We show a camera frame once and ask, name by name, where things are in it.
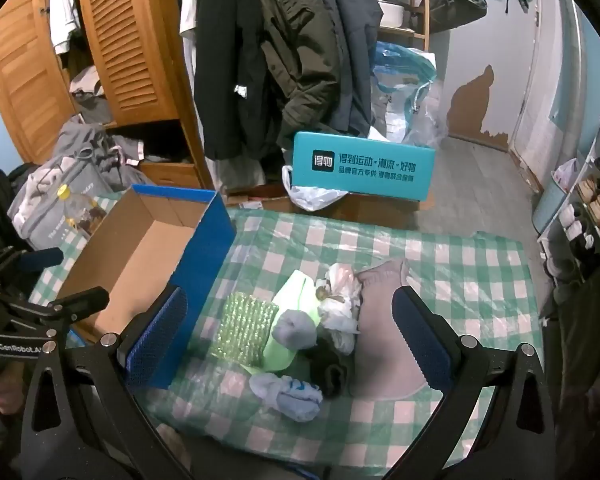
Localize light blue bin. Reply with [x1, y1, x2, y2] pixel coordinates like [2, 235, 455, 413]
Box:
[532, 180, 568, 236]

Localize green checked tablecloth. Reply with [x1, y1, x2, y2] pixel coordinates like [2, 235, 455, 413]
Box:
[32, 195, 526, 466]

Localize white basin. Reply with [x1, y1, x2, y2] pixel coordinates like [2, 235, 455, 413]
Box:
[377, 1, 406, 28]

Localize green bubble wrap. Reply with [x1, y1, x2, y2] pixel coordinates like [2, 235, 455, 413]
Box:
[212, 291, 281, 367]

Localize floral plastic bag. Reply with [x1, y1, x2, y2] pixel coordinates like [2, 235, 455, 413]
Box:
[316, 262, 363, 356]

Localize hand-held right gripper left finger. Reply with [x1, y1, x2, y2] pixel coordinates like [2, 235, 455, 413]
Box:
[19, 285, 189, 480]

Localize blue-sided cardboard box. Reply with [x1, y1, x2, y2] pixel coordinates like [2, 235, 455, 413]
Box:
[55, 184, 237, 391]

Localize white shirt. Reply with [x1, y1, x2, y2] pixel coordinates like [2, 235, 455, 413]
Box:
[47, 0, 83, 56]

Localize wooden louvred wardrobe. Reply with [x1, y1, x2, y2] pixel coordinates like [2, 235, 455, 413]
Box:
[0, 0, 216, 191]

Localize white door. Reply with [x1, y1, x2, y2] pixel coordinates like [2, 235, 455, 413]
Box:
[510, 0, 596, 191]

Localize grey tote bag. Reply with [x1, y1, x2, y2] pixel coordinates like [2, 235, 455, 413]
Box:
[7, 152, 126, 251]

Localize grey hoodie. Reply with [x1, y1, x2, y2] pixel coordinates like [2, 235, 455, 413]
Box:
[55, 115, 156, 191]

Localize black coat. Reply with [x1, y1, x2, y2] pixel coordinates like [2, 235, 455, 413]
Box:
[0, 155, 31, 261]

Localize grey sock ball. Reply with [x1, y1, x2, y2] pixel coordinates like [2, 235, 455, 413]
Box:
[271, 310, 318, 351]

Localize dark cloth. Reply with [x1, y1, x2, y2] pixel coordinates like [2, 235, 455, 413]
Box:
[555, 260, 600, 461]

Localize brown cardboard box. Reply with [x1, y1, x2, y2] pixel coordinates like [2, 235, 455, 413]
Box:
[227, 187, 421, 231]

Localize light green cloth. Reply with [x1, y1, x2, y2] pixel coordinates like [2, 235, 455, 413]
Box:
[252, 269, 331, 373]

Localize mauve grey garment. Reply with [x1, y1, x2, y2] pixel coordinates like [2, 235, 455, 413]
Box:
[352, 259, 431, 401]

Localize white shoe rack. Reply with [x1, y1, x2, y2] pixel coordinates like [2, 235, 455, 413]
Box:
[537, 95, 600, 281]

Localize blue and clear plastic bag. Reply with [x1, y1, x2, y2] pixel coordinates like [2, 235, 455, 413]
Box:
[372, 40, 451, 148]

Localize assorted shoes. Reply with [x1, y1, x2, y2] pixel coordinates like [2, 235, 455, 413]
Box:
[545, 155, 600, 281]

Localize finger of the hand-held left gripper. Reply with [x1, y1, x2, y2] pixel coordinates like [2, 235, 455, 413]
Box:
[0, 286, 111, 333]
[0, 246, 64, 293]

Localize grey folded clothes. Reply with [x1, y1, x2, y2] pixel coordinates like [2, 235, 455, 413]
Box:
[69, 65, 116, 126]

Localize wooden rack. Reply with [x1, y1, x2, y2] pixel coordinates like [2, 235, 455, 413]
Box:
[375, 0, 431, 51]

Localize small white plastic bag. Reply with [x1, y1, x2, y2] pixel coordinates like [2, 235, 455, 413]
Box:
[552, 157, 581, 186]

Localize navy hanging jacket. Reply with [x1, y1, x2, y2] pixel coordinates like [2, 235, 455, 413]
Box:
[302, 0, 383, 136]

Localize black socks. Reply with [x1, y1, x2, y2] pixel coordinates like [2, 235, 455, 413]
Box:
[305, 337, 351, 401]

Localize person's left hand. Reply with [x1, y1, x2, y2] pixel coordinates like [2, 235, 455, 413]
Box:
[0, 362, 26, 415]

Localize black hanging jacket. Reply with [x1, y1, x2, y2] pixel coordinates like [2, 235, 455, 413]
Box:
[194, 0, 281, 161]

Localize olive hanging bag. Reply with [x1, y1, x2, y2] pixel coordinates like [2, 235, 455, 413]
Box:
[430, 0, 488, 36]

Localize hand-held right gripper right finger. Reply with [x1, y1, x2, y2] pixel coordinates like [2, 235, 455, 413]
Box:
[380, 285, 557, 480]

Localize blue and white socks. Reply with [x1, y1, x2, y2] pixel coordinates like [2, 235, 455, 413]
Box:
[249, 374, 325, 423]

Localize yellow-capped oil bottle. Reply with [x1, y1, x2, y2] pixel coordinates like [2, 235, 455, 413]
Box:
[55, 185, 108, 236]

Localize teal printed box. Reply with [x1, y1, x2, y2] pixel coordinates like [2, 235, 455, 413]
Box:
[289, 131, 437, 211]

